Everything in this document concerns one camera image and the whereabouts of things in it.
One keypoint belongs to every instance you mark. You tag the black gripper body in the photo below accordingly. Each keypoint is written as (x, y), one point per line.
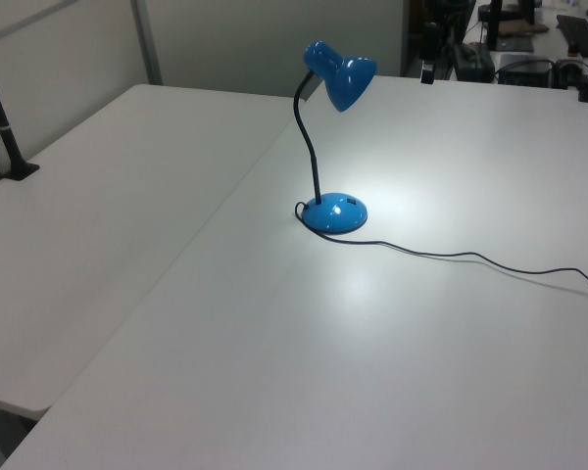
(431, 41)

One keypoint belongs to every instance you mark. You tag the black camera pole with base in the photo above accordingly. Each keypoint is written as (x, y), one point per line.
(10, 147)

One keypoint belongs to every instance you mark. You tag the blue gooseneck desk lamp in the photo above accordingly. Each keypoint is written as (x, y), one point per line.
(345, 83)

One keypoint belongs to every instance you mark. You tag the grey partition frame post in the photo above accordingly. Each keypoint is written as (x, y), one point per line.
(147, 44)

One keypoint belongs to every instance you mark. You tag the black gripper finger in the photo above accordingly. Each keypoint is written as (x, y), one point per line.
(428, 74)

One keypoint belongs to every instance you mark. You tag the dark flat electronics box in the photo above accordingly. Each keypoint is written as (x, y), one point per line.
(524, 68)

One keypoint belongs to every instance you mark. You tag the black box device green light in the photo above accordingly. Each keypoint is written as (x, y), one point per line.
(473, 61)

